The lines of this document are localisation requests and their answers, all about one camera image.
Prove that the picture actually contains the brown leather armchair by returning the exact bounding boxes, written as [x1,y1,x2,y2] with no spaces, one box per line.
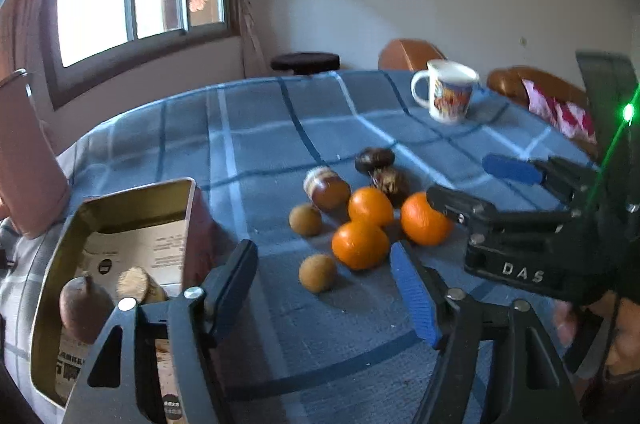
[378,38,447,72]

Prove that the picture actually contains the white printed mug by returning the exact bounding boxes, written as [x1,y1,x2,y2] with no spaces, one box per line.
[411,59,481,125]

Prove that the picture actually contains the brown leather sofa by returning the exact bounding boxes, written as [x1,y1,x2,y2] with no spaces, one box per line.
[486,66,601,159]

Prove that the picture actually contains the person's right hand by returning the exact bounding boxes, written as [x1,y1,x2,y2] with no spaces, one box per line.
[552,304,578,347]

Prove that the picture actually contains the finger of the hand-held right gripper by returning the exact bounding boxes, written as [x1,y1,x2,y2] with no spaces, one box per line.
[482,153,601,209]
[426,184,576,239]

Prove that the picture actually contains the printed paper leaflet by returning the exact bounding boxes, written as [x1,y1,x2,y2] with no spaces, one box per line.
[55,209,191,424]

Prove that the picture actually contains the round dark stool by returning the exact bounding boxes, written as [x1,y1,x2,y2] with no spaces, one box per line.
[270,52,341,76]

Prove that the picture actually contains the blue checked tablecloth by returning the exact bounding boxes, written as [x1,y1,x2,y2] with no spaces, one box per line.
[0,68,601,424]

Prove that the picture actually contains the rectangular metal tin box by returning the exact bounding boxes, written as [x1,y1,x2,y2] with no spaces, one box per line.
[29,177,240,424]

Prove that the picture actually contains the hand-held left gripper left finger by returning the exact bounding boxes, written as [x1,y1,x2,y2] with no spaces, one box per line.
[64,240,259,424]

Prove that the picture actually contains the small tan longan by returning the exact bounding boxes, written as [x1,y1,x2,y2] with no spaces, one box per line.
[289,203,323,237]
[299,254,337,293]

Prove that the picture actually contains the pink kettle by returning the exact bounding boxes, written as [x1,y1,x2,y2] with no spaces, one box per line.
[0,68,71,239]

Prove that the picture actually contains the brown fruit with white end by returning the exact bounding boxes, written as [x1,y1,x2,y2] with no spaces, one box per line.
[303,166,352,212]

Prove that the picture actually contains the pink floral pillow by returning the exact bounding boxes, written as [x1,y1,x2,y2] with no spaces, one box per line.
[521,78,597,143]

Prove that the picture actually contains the orange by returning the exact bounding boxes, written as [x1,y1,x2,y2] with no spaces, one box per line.
[331,220,390,271]
[400,192,455,247]
[348,187,395,229]

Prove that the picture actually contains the dark brown chestnut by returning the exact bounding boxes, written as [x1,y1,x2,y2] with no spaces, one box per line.
[370,168,412,207]
[355,147,396,175]

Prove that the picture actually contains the pink curtain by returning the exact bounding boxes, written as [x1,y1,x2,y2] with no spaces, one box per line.
[0,0,61,79]

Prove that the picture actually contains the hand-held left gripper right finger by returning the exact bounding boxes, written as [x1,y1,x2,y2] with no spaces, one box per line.
[390,241,583,424]

